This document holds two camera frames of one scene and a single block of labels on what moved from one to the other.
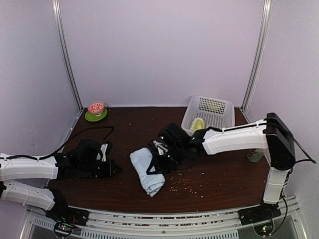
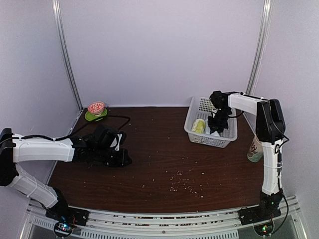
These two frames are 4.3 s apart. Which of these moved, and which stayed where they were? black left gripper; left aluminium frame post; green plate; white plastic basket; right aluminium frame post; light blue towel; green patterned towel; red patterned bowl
Moved: black left gripper; light blue towel
Stayed: green plate; green patterned towel; right aluminium frame post; white plastic basket; red patterned bowl; left aluminium frame post
